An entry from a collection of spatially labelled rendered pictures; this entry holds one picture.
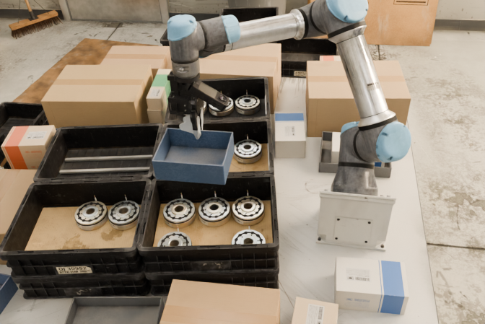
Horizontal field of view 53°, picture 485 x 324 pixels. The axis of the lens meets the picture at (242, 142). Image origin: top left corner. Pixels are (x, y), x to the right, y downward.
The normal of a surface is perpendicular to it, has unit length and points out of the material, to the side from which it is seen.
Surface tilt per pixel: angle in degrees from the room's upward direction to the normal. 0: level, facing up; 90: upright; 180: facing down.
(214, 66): 0
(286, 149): 90
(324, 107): 90
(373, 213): 90
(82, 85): 0
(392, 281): 0
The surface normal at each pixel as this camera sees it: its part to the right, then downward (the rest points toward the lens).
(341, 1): 0.33, -0.17
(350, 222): -0.19, 0.62
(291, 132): -0.05, -0.78
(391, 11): -0.18, 0.40
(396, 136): 0.40, 0.08
